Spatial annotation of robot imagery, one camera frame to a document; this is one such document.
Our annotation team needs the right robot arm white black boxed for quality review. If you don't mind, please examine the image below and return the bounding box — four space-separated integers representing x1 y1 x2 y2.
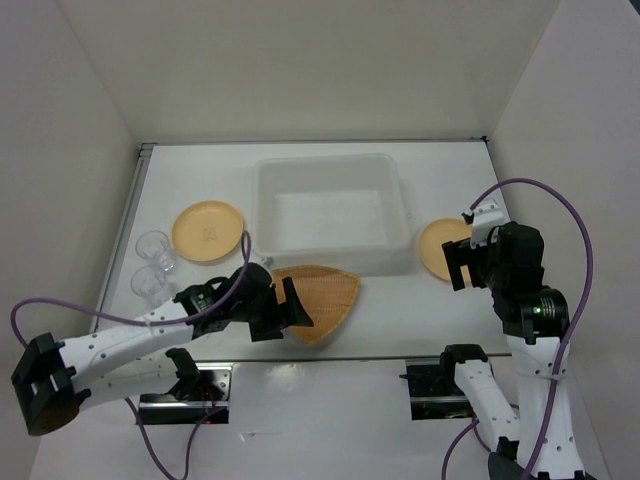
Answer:
438 222 590 479

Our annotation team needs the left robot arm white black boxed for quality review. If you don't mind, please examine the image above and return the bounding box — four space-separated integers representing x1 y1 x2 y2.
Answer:
11 263 313 436

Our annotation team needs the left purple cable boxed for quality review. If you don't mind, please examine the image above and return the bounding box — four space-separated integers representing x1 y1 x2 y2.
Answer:
10 230 252 480

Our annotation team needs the left beige plastic plate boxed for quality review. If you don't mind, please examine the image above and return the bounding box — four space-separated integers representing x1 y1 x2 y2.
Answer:
171 200 244 263

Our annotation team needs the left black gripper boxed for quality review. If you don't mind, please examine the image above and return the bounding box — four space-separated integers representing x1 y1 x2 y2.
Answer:
232 277 313 341

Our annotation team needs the beige bear plate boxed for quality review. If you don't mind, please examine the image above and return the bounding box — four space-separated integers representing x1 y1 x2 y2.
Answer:
418 218 471 282

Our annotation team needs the triangular woven bamboo tray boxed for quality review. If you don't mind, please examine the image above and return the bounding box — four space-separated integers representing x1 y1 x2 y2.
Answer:
272 265 361 345

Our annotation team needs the clear glass cup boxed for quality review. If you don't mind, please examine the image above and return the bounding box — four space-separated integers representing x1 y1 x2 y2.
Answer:
130 265 175 307
135 230 176 272

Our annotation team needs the near clear glass cup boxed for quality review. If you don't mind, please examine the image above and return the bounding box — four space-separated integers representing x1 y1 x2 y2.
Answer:
130 265 175 307

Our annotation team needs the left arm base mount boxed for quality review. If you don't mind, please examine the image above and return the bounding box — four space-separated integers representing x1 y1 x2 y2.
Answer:
136 362 233 426

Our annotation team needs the clear plastic bin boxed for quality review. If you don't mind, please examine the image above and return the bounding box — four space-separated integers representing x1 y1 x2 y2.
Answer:
249 153 412 276

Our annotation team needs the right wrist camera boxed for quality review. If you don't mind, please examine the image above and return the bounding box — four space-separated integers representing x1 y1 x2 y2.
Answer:
462 198 505 249

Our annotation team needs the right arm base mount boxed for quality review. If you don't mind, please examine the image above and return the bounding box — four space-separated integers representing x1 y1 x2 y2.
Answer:
400 358 473 421

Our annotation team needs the far clear glass cup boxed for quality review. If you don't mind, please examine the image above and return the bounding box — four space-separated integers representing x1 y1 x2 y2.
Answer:
135 230 176 272

